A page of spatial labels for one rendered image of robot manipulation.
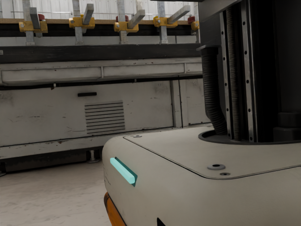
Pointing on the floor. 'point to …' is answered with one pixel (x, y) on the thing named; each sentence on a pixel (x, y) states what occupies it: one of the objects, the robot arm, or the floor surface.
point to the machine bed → (91, 103)
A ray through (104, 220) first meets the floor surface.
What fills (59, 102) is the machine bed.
